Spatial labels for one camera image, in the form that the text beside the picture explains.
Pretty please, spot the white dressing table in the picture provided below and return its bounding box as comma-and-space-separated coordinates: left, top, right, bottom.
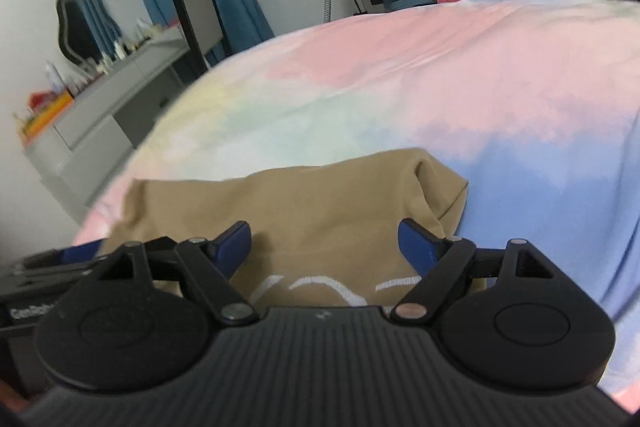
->
25, 26, 189, 223

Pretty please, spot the black and white chair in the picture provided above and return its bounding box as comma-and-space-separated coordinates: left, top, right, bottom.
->
172, 0, 233, 75

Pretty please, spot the tan t-shirt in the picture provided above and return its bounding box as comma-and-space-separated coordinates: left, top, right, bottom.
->
102, 148, 469, 309

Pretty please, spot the orange red storage box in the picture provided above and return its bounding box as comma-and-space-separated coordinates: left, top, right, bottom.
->
13, 90, 74, 146

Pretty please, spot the wavy framed mirror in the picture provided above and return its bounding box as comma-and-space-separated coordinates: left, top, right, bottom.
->
55, 0, 122, 67

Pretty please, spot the pastel tie-dye bed blanket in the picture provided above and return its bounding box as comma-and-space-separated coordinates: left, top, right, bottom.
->
77, 0, 639, 411

